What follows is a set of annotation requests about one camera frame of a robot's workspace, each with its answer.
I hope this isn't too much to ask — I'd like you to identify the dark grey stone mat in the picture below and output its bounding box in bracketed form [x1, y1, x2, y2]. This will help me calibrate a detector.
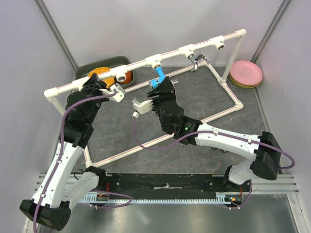
[88, 67, 266, 174]

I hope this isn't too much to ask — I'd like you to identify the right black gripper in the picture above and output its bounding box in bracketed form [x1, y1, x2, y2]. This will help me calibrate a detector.
[147, 75, 176, 115]

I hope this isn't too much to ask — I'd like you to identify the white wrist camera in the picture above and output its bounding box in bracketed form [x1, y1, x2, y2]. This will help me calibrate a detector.
[100, 83, 126, 102]
[132, 98, 153, 119]

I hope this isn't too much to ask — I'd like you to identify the grey slotted cable duct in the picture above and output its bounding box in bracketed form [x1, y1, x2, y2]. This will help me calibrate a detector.
[79, 192, 242, 205]

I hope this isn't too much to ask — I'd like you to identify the blue plastic faucet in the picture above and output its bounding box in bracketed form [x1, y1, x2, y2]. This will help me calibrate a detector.
[149, 66, 171, 90]

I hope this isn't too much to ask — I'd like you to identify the orange dotted plate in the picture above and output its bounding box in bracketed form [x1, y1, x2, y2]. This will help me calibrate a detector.
[88, 67, 115, 88]

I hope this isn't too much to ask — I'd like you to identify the dark green plastic tray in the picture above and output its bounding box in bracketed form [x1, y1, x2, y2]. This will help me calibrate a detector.
[75, 56, 136, 88]

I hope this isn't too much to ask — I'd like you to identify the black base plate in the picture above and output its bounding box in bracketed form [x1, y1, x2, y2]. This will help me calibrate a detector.
[102, 172, 231, 201]

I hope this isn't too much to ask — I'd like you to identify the white PVC pipe frame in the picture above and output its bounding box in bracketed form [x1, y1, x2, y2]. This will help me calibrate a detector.
[44, 29, 246, 168]

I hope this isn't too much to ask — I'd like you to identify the pink plate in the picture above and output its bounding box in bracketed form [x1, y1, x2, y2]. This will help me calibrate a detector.
[230, 60, 263, 86]

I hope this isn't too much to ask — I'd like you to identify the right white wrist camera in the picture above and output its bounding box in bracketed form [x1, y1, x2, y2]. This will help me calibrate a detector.
[132, 98, 153, 119]

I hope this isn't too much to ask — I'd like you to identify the orange red cup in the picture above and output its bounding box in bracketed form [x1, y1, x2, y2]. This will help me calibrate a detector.
[121, 71, 134, 84]

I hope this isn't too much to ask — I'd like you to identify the yellow green plate stack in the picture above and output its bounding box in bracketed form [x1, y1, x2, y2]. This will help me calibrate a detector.
[229, 73, 262, 89]

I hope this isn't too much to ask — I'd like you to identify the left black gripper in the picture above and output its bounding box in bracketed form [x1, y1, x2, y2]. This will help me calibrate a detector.
[82, 74, 112, 124]

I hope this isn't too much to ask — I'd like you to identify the chrome metal faucet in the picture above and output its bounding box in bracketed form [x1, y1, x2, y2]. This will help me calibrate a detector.
[188, 50, 211, 73]

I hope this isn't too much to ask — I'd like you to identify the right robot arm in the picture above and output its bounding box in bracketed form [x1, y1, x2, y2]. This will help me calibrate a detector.
[147, 77, 281, 191]

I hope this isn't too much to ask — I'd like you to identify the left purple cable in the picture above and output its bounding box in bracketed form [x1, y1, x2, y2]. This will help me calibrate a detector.
[32, 94, 133, 233]

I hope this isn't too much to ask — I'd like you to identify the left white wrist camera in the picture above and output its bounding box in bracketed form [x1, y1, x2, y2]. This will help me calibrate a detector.
[100, 83, 126, 102]

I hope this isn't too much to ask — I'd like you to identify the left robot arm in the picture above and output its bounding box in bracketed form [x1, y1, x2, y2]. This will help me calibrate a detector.
[19, 73, 117, 233]

